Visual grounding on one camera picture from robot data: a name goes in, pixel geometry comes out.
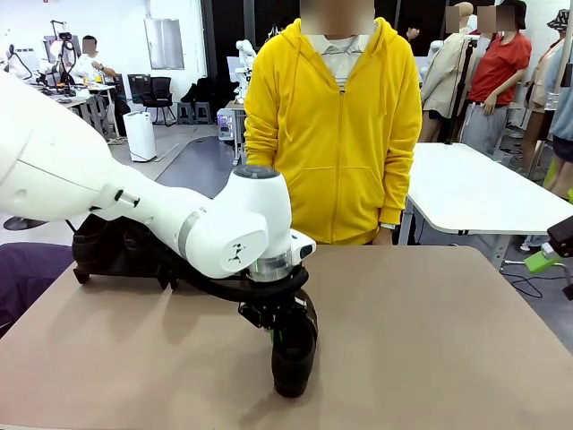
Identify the mannequin in beige coat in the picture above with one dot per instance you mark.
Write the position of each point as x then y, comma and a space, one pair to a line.
447, 76

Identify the seated person in white shirt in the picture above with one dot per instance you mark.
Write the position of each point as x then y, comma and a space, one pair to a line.
87, 65

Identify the small white background robot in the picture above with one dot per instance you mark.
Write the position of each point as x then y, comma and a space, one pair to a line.
245, 49

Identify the black round-base stand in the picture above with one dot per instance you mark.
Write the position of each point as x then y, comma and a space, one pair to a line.
22, 223

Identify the white table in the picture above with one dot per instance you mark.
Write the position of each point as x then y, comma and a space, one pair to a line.
470, 179

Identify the grey plastic stool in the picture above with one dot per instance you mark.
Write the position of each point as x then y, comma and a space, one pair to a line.
202, 112
185, 112

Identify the white air purifier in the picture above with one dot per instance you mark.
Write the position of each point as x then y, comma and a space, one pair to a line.
139, 136

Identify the computer tower with lights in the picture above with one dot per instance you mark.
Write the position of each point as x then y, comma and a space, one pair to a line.
226, 125

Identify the white work desk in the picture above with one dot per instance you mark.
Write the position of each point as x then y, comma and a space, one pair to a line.
96, 89

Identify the black bag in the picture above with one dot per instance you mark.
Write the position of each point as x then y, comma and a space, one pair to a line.
201, 89

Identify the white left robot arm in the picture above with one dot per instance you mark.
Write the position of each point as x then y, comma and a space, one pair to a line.
53, 170

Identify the mannequin in red shirt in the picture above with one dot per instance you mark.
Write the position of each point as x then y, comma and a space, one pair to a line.
499, 67

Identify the grey wall panel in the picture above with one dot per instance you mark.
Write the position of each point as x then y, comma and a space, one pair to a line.
163, 45

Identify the person's left hand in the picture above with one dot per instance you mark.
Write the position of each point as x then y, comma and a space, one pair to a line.
382, 238

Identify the silver wrist watch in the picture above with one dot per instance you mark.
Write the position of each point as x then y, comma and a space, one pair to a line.
388, 226

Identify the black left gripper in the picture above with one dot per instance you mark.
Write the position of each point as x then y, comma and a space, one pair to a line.
273, 313

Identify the person with black hair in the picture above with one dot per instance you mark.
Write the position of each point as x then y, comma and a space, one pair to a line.
414, 33

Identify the person's right forearm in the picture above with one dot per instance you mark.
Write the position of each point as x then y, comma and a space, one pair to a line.
257, 152

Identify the black office chair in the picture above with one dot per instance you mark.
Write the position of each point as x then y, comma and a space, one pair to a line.
160, 92

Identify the person in yellow hoodie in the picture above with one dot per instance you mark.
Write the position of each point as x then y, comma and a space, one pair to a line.
340, 134

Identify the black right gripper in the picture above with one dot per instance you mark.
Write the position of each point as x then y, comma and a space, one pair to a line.
563, 237

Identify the purple cloth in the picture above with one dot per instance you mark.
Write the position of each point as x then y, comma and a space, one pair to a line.
27, 277

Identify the person's left forearm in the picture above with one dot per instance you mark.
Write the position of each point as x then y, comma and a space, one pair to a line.
398, 188

